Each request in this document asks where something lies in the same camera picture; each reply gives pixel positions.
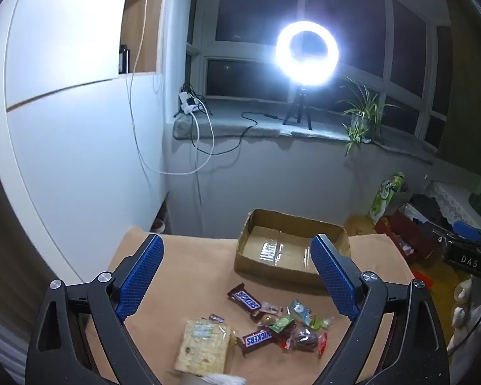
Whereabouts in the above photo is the white cabinet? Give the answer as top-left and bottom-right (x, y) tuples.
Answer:
(0, 0), (169, 289)

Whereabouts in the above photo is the ring light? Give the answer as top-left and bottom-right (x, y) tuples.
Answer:
(275, 20), (340, 87)

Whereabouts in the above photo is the clear cracker packet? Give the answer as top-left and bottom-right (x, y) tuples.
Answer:
(173, 320), (233, 377)

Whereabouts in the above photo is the teal candy packet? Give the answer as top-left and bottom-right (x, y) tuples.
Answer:
(287, 299), (311, 321)

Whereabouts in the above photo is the long white cable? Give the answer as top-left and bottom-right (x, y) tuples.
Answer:
(125, 0), (216, 176)

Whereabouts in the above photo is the dark cloth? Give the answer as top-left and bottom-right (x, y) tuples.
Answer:
(409, 194), (442, 221)

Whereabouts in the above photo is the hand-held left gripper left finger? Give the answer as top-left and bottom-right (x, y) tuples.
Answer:
(26, 233), (165, 385)

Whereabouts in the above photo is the green candy packet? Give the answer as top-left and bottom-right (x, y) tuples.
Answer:
(269, 315), (296, 333)

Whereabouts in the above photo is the wooden wall shelf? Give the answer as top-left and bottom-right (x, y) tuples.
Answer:
(120, 0), (165, 75)

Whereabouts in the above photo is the green snack bag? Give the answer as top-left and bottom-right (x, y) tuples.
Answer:
(369, 172), (406, 222)

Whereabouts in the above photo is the tan tablecloth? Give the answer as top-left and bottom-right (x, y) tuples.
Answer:
(80, 227), (415, 385)

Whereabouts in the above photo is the cardboard box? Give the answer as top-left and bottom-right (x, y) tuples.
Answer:
(233, 209), (352, 287)

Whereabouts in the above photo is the olive curtain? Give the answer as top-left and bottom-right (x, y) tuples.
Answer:
(441, 8), (481, 193)

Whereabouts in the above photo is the white plastic wrapper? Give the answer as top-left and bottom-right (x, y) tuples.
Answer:
(172, 371), (247, 385)

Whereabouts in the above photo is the black tripod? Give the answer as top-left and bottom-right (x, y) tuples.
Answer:
(283, 86), (313, 131)

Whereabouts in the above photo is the red box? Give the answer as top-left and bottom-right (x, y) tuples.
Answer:
(375, 209), (437, 265)

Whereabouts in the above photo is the white power strip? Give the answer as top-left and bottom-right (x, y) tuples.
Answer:
(178, 91), (201, 114)

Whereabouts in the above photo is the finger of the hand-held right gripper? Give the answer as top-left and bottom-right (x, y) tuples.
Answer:
(423, 220), (481, 249)

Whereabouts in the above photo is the red-wrapped brown candy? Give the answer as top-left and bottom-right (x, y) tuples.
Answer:
(283, 326), (319, 351)

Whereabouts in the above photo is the white lace cloth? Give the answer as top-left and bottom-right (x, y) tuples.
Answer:
(425, 180), (481, 225)

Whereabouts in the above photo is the thin grey cable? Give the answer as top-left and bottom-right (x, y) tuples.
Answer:
(196, 140), (203, 207)

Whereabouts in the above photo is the potted spider plant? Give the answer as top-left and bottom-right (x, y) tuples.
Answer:
(337, 77), (401, 156)

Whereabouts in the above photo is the window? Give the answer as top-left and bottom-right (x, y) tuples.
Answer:
(188, 0), (453, 149)

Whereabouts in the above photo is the grey stone windowsill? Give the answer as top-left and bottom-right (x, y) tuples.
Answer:
(172, 98), (437, 165)

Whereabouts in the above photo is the black cable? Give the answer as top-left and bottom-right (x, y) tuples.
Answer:
(190, 111), (283, 156)

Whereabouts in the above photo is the brown chocolate bar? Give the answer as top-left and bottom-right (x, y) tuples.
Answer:
(228, 284), (263, 317)
(238, 327), (275, 355)

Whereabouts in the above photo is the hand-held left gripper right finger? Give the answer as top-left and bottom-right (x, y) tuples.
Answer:
(310, 233), (451, 385)

